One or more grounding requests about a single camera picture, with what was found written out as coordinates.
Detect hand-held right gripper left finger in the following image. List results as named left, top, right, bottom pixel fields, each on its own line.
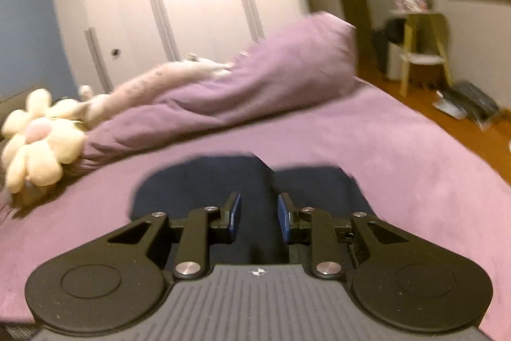
left=106, top=191, right=243, bottom=280

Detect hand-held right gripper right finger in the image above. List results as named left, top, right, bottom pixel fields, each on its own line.
left=277, top=192, right=413, bottom=280

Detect dark navy jacket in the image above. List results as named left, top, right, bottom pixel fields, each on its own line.
left=130, top=152, right=370, bottom=267

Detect purple duvet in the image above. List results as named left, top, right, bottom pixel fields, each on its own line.
left=82, top=11, right=359, bottom=167

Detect purple bed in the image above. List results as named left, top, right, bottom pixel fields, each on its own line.
left=0, top=79, right=511, bottom=341

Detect long cream plush pillow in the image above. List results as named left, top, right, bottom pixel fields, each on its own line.
left=78, top=53, right=235, bottom=127

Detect white box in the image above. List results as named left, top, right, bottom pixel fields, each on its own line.
left=385, top=44, right=408, bottom=82

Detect cream flower plush pillow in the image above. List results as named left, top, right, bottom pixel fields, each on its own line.
left=0, top=87, right=89, bottom=203

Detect dark cloth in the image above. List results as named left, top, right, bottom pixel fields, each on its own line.
left=371, top=19, right=406, bottom=75

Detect black bag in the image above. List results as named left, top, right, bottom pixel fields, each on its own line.
left=433, top=79, right=502, bottom=127

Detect yellow stool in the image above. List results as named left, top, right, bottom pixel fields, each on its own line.
left=389, top=9, right=454, bottom=97

